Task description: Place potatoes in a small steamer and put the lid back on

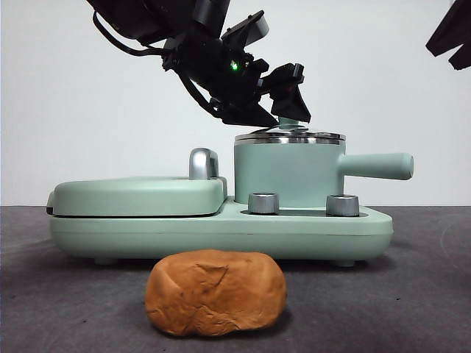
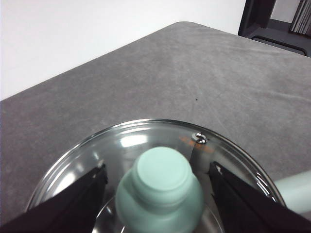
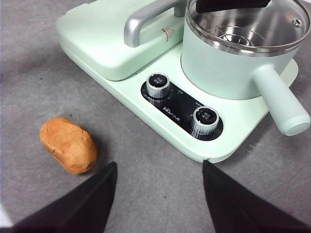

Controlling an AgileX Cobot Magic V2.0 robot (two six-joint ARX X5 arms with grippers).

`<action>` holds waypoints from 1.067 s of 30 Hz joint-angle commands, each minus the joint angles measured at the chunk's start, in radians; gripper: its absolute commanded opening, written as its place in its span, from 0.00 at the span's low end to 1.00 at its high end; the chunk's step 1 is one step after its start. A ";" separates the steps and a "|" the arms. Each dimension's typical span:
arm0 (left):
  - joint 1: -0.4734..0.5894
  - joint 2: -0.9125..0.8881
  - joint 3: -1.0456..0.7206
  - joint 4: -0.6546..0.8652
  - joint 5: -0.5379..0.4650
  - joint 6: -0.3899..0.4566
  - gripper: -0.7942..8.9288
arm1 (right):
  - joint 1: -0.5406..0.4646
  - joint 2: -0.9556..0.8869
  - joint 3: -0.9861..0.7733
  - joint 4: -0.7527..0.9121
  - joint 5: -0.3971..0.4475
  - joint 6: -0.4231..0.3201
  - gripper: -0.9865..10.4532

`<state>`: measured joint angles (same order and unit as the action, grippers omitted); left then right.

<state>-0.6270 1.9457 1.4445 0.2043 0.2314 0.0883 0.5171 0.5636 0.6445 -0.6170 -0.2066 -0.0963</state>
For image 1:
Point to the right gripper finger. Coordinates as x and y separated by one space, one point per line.
463 57
450 29

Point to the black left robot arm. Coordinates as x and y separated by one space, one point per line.
206 62

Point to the green breakfast machine base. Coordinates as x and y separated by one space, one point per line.
221 235

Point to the brown potato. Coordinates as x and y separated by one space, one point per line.
217 294

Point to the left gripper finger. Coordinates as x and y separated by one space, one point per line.
290 104
246 114

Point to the glass lid with green knob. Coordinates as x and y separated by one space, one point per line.
294 137

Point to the silver control knob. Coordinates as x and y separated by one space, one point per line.
264 203
342 205

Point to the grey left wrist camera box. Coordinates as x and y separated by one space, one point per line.
259 27

